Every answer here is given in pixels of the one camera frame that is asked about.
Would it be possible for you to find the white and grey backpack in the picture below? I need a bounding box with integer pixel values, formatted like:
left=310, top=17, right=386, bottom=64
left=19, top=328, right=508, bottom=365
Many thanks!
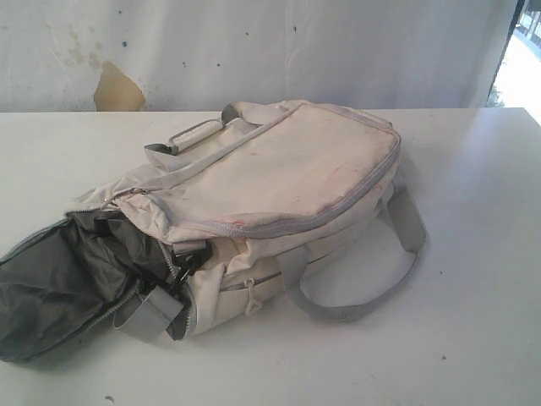
left=1, top=100, right=426, bottom=363

